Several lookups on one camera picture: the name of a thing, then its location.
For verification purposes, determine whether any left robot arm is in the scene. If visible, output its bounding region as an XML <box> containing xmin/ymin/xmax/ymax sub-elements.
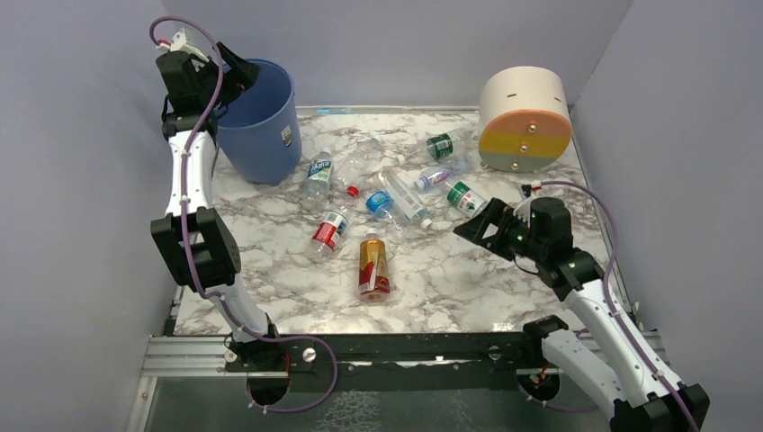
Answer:
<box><xmin>150</xmin><ymin>40</ymin><xmax>283</xmax><ymax>365</ymax></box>

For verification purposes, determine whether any red label clear bottle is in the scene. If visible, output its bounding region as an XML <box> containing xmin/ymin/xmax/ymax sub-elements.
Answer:
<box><xmin>310</xmin><ymin>205</ymin><xmax>349</xmax><ymax>260</ymax></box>

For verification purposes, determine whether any green white label bottle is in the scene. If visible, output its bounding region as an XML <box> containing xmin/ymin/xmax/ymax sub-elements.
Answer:
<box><xmin>445</xmin><ymin>181</ymin><xmax>488</xmax><ymax>219</ymax></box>

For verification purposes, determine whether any gold red drink bottle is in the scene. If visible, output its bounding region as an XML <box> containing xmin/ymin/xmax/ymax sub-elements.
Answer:
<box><xmin>357</xmin><ymin>229</ymin><xmax>391</xmax><ymax>302</ymax></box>

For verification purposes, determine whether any cream cylinder with striped face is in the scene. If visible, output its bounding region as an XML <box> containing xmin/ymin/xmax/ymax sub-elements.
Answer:
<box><xmin>478</xmin><ymin>66</ymin><xmax>573</xmax><ymax>173</ymax></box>

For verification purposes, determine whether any dark green label bottle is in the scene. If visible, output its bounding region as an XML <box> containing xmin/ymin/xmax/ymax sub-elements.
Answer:
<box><xmin>395</xmin><ymin>128</ymin><xmax>472</xmax><ymax>166</ymax></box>

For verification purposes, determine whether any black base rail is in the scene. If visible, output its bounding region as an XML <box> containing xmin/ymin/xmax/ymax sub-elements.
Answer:
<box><xmin>224</xmin><ymin>331</ymin><xmax>553</xmax><ymax>393</ymax></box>

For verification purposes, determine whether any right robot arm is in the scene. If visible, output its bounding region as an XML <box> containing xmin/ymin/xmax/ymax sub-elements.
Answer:
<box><xmin>453</xmin><ymin>197</ymin><xmax>710</xmax><ymax>431</ymax></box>

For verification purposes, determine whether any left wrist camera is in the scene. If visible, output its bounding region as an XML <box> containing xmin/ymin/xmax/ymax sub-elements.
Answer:
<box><xmin>169</xmin><ymin>27</ymin><xmax>209</xmax><ymax>63</ymax></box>

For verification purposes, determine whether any blue plastic bin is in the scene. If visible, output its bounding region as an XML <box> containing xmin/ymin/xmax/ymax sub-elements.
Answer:
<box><xmin>217</xmin><ymin>58</ymin><xmax>302</xmax><ymax>186</ymax></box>

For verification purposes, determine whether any Ganten small water bottle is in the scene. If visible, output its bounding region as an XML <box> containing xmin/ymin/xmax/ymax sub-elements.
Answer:
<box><xmin>413</xmin><ymin>154</ymin><xmax>473</xmax><ymax>192</ymax></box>

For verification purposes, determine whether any blue label clear bottle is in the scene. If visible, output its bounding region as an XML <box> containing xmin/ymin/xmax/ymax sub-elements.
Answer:
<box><xmin>365</xmin><ymin>190</ymin><xmax>408</xmax><ymax>242</ymax></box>

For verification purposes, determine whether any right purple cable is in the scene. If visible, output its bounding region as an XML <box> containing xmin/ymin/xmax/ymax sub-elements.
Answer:
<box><xmin>518</xmin><ymin>179</ymin><xmax>700</xmax><ymax>432</ymax></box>

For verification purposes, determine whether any blue green label bottle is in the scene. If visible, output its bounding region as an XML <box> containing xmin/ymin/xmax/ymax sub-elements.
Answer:
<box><xmin>301</xmin><ymin>148</ymin><xmax>334</xmax><ymax>212</ymax></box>

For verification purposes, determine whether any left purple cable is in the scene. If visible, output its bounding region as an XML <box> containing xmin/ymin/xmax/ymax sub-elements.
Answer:
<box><xmin>148</xmin><ymin>15</ymin><xmax>340</xmax><ymax>415</ymax></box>

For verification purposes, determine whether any clear bottle red cap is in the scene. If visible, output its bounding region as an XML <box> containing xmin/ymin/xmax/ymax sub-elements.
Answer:
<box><xmin>334</xmin><ymin>135</ymin><xmax>383</xmax><ymax>196</ymax></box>

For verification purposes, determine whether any white label tea bottle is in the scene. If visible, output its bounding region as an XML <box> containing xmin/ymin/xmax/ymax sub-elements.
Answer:
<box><xmin>377</xmin><ymin>168</ymin><xmax>433</xmax><ymax>230</ymax></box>

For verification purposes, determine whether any purple cable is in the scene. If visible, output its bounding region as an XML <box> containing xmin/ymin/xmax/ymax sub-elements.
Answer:
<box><xmin>148</xmin><ymin>15</ymin><xmax>340</xmax><ymax>415</ymax></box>
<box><xmin>518</xmin><ymin>179</ymin><xmax>700</xmax><ymax>432</ymax></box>

